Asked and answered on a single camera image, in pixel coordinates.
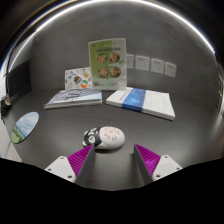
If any white panda computer mouse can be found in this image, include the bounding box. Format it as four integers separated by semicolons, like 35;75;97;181
82;125;126;150

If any round landscape-print mouse pad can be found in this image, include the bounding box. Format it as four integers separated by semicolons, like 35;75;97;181
10;111;40;145

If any white card with colourful stickers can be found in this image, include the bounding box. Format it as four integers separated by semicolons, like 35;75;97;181
64;66;93;91

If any green menu sign stand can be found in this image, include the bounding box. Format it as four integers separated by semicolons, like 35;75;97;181
87;37;128;91

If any white book with blue band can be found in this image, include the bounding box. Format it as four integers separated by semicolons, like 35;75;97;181
105;86;177;121

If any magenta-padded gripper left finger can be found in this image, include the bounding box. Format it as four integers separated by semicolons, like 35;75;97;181
44;144;96;188

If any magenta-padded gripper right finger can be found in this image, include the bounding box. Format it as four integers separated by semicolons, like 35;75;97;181
133;143;184;186

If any white wall socket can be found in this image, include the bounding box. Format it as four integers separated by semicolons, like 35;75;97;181
125;53;135;70
134;55;151;72
150;57;166;75
164;61;178;79

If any grey book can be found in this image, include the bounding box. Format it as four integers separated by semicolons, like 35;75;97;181
43;87;103;110

